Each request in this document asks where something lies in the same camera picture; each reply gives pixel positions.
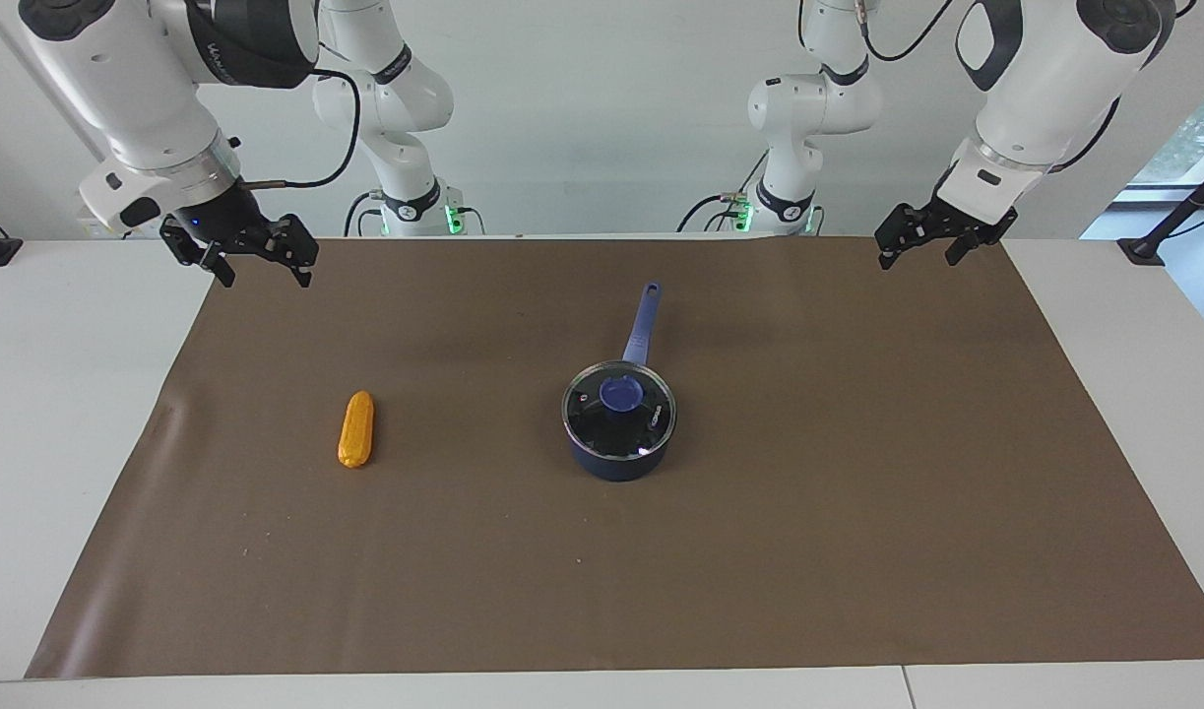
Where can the glass lid with blue knob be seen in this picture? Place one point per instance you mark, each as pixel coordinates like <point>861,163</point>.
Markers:
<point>618,409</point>

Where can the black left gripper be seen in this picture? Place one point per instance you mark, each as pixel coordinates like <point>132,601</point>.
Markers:
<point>941,222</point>

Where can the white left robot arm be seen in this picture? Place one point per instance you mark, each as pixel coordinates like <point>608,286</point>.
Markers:
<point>1045,89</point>

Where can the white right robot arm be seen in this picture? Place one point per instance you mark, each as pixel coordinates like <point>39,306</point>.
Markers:
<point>119,89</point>

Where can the brown table mat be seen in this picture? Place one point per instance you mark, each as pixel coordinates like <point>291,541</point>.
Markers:
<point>759,551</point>

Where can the window with green view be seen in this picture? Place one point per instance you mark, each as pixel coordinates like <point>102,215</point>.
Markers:
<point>1192,138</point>

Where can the yellow corn cob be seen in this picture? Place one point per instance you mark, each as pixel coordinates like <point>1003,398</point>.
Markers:
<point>356,430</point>

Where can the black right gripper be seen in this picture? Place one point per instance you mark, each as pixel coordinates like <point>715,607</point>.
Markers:
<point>232,226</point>

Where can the black angled stand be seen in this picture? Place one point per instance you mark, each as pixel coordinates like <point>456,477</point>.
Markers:
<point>1168,222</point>

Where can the white wall socket box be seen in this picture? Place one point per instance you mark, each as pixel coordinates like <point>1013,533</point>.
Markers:
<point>95,230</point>

